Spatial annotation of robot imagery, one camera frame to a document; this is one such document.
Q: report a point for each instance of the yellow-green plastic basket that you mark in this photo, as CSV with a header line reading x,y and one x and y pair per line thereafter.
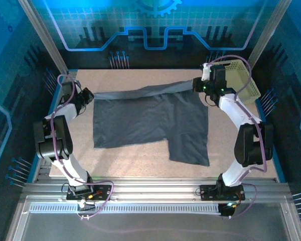
x,y
253,90

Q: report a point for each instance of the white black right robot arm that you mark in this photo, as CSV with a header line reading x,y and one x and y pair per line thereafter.
x,y
233,110

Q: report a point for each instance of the grey t-shirt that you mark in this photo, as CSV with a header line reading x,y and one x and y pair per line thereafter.
x,y
150,120

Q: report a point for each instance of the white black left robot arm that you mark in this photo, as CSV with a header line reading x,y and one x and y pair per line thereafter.
x,y
62,140

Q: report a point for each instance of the aluminium side rail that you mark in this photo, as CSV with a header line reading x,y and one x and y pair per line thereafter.
x,y
43,170

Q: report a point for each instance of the wide aluminium frame rail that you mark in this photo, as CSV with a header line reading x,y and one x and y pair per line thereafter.
x,y
153,188

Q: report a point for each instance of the aluminium frame post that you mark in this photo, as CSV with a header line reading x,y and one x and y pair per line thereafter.
x,y
263,35
47,42

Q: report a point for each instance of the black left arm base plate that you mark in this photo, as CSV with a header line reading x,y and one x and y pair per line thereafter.
x,y
102,190

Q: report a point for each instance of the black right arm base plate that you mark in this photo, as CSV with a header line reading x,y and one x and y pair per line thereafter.
x,y
207,193

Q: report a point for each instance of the black controller box with LEDs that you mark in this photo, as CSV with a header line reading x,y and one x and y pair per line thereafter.
x,y
225,211

